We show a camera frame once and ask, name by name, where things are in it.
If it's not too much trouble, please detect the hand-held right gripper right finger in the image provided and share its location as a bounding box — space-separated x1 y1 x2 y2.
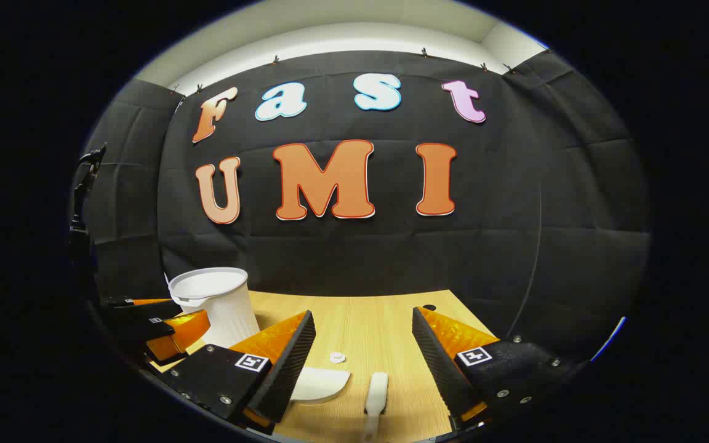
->
412 306 578 433

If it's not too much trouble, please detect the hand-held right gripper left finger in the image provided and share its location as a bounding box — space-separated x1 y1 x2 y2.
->
162 309 317 426

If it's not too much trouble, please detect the white plastic dustpan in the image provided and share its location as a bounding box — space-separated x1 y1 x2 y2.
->
290 366 352 405

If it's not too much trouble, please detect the small white broom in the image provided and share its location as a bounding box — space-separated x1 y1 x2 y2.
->
363 372 390 441

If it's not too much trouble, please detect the white ribbed garbage bin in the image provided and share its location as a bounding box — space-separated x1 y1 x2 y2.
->
167 266 262 349

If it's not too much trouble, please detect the wooden desktop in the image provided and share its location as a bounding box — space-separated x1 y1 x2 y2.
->
148 289 498 443

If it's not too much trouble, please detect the black stand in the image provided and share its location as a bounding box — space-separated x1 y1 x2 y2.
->
70 143 108 248

